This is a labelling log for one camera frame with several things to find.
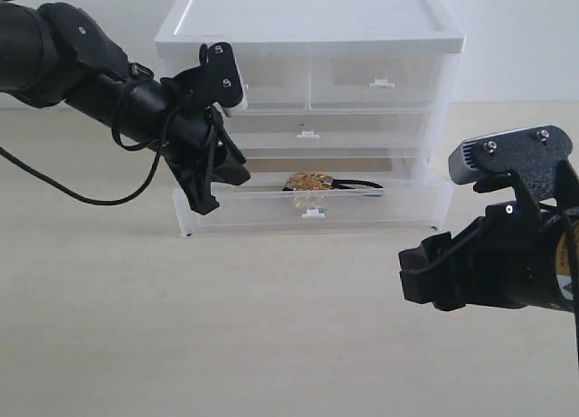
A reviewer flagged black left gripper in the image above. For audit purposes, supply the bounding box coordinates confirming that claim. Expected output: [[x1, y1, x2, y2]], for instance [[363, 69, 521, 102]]
[[130, 72, 251, 214]]

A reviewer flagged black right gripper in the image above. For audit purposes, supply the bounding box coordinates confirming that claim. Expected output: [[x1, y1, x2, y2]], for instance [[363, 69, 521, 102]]
[[398, 203, 570, 311]]

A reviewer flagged clear wide drawer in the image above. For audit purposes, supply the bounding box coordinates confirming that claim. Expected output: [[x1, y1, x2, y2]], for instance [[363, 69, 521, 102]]
[[225, 112, 431, 151], [173, 156, 453, 237]]

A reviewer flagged gold keychain with black strap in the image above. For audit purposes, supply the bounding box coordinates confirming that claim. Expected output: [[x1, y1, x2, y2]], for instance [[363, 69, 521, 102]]
[[282, 172, 384, 209]]

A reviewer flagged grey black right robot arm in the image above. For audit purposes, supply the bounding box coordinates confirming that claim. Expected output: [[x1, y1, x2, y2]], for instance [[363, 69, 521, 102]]
[[398, 202, 578, 312]]

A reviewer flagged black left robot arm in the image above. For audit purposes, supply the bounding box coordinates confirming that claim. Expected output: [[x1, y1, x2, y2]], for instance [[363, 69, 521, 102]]
[[1, 2, 250, 215]]

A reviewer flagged white plastic drawer cabinet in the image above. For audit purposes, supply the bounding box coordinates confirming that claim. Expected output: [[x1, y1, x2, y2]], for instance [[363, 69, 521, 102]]
[[153, 0, 467, 187]]

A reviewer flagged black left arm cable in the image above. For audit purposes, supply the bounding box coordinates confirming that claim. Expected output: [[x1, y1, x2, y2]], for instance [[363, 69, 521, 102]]
[[0, 84, 218, 206]]

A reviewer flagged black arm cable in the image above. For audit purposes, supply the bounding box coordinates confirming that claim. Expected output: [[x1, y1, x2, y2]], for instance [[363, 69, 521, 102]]
[[0, 84, 218, 206], [402, 199, 579, 364]]

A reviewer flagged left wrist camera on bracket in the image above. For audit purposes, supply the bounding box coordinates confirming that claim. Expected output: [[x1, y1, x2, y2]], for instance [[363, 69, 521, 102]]
[[172, 42, 248, 118]]

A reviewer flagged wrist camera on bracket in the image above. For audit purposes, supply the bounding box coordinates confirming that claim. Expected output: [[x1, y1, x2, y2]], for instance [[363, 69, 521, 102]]
[[172, 42, 248, 118], [448, 125, 578, 214]]

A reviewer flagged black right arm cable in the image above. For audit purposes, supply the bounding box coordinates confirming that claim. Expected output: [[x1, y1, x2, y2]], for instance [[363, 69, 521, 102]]
[[402, 199, 579, 364]]

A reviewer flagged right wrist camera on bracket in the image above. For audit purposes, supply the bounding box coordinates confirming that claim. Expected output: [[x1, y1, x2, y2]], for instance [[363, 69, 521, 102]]
[[448, 125, 578, 214]]

